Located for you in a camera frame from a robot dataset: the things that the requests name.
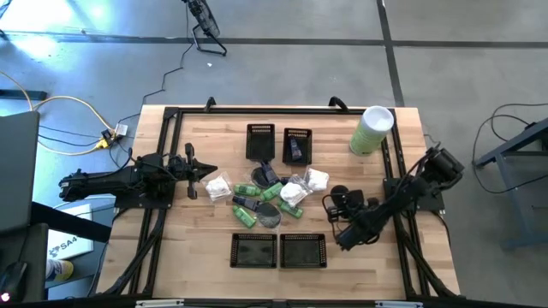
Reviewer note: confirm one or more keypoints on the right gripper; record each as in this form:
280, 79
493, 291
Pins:
355, 203

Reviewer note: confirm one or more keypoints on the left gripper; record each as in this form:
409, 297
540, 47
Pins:
190, 171

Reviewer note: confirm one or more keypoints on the clear bag of cotton balls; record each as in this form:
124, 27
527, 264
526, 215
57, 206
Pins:
217, 188
293, 192
317, 179

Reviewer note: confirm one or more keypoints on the small green bottle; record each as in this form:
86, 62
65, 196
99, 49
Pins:
245, 217
292, 209
272, 191
247, 190

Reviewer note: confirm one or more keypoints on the dark blue travel tube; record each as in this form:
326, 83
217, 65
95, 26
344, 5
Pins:
285, 180
296, 149
269, 173
245, 202

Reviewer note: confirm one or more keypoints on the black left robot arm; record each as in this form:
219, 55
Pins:
107, 181

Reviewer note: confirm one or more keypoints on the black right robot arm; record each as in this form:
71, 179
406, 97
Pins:
402, 192

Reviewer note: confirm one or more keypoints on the black slotted plastic basket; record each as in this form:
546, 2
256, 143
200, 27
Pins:
253, 252
303, 252
260, 145
306, 149

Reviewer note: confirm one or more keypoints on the green wipes canister white lid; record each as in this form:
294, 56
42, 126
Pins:
372, 128

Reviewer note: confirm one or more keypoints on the white power adapter box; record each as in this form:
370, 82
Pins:
121, 129

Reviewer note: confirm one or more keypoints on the yellow power plug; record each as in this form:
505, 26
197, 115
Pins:
103, 143

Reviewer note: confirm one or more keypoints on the black desk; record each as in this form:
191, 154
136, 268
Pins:
68, 222

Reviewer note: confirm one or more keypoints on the black floor fan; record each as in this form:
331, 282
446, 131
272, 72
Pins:
205, 19

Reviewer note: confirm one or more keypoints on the white cardboard box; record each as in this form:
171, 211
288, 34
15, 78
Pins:
68, 244

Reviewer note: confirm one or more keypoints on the blue-grey metal table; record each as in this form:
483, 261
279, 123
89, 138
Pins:
514, 140

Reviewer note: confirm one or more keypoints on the yellow and white can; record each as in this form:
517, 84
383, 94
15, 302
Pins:
62, 270

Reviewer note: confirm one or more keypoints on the dark grey monitor panel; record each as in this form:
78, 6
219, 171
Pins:
17, 171

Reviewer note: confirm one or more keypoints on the black floor bar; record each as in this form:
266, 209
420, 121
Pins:
21, 95

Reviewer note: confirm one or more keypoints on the black computer mouse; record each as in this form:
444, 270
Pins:
13, 280

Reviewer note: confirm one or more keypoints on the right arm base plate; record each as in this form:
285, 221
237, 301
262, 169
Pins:
432, 203

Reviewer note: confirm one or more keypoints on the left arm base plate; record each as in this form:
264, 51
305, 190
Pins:
128, 201

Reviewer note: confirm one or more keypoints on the silver bracket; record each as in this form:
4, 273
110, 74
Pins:
158, 303
398, 304

